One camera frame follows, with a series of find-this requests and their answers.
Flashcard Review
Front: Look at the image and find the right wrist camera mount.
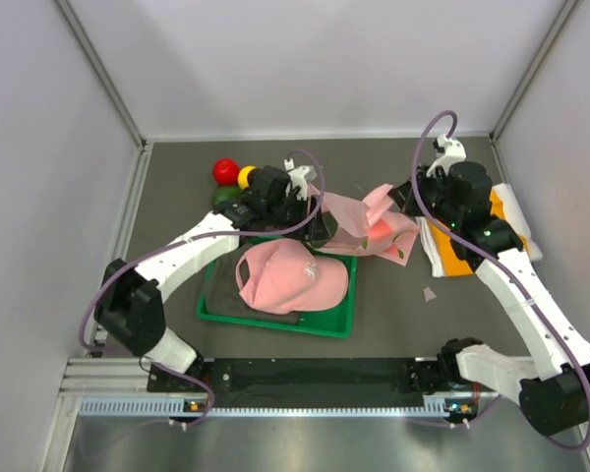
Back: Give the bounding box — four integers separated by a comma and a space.
429, 134, 467, 173

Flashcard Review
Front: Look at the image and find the orange folded t-shirt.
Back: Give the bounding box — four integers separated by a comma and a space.
430, 189, 527, 277

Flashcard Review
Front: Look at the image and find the yellow lemon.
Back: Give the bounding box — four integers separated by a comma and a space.
237, 165, 257, 190

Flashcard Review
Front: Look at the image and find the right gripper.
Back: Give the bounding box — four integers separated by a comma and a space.
388, 163, 462, 228

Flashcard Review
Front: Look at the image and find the green plastic tray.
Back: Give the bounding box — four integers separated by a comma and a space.
196, 255, 358, 339

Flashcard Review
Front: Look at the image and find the green avocado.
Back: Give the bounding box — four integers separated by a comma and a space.
322, 211, 338, 240

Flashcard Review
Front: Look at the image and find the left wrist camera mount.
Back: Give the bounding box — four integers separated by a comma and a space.
285, 162, 318, 201

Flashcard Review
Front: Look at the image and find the aluminium frame rail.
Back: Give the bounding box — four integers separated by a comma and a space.
58, 357, 537, 394

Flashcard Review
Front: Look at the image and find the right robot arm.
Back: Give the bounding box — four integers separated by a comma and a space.
388, 162, 590, 437

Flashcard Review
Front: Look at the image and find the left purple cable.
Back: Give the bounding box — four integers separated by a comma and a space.
78, 148, 326, 429

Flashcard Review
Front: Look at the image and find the dark olive folded cloth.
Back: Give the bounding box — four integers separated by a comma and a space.
202, 253, 300, 325

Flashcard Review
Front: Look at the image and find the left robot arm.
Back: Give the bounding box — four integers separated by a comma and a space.
91, 159, 327, 390

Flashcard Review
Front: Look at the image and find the pink plastic bag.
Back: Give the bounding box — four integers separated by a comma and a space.
317, 184, 419, 266

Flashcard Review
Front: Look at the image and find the white folded cloth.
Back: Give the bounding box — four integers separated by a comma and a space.
416, 183, 543, 278

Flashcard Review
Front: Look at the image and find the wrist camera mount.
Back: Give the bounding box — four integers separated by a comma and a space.
285, 162, 318, 201
429, 134, 467, 173

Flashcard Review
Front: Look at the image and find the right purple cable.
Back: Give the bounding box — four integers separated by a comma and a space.
410, 110, 590, 451

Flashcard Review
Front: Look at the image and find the red tomato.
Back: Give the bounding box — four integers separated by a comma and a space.
211, 158, 240, 186

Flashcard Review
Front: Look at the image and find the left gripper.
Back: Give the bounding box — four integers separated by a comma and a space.
265, 192, 329, 242

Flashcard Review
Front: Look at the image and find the pink baseball cap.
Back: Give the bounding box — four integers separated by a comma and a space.
235, 239, 349, 316

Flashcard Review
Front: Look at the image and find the purple cable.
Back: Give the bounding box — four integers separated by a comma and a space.
78, 148, 326, 429
410, 110, 590, 451

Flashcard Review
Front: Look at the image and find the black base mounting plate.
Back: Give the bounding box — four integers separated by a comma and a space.
146, 356, 453, 394

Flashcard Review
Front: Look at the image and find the grey slotted cable duct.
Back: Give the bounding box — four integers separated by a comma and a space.
79, 397, 478, 418

